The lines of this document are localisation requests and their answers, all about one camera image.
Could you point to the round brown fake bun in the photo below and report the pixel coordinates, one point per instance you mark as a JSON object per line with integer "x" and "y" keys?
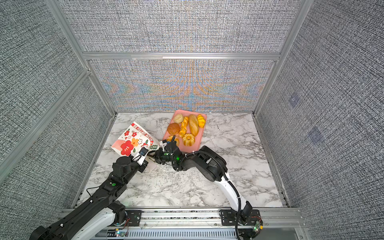
{"x": 173, "y": 128}

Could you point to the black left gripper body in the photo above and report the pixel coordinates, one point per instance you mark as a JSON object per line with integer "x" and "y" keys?
{"x": 135, "y": 167}

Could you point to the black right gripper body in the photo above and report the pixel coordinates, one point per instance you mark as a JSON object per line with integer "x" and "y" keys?
{"x": 164, "y": 157}

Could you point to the pink plastic tray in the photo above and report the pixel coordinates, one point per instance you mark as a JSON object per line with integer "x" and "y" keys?
{"x": 188, "y": 128}

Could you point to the pale round fake bun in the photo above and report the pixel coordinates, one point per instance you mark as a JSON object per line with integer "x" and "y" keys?
{"x": 178, "y": 118}

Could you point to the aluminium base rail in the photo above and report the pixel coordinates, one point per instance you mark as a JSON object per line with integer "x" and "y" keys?
{"x": 208, "y": 223}

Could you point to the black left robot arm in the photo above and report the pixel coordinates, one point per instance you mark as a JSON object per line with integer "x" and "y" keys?
{"x": 100, "y": 210}

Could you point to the long orange fake bread loaf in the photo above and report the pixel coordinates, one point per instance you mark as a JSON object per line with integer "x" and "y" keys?
{"x": 194, "y": 125}

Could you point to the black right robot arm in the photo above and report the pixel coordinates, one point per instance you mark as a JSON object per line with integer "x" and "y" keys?
{"x": 213, "y": 167}

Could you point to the yellow striped oval fake bread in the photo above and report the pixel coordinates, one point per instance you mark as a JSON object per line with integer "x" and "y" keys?
{"x": 201, "y": 121}

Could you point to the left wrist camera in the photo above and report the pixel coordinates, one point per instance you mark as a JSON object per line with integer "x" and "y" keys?
{"x": 142, "y": 155}

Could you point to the yellow twisted fake bread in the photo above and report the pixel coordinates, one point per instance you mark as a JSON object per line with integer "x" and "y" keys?
{"x": 184, "y": 126}

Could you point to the white floral paper bag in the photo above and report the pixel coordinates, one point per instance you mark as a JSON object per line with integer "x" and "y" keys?
{"x": 132, "y": 140}

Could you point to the small yellow fake bread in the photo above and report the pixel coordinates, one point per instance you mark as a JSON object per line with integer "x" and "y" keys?
{"x": 188, "y": 140}

